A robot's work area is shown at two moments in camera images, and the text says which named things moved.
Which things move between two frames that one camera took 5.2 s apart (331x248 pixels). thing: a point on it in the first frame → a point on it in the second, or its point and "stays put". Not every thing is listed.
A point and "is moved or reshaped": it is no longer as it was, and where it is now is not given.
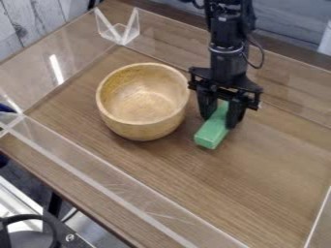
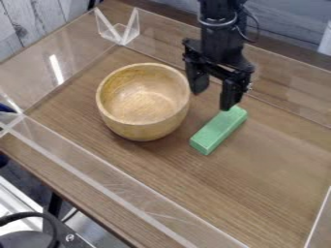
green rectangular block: (213, 130) is moved or reshaped
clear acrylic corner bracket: (117, 33) stays put
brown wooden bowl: (141, 98) stays put
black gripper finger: (235, 112) → (231, 93)
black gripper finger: (207, 95) → (197, 77)
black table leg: (55, 204) stays put
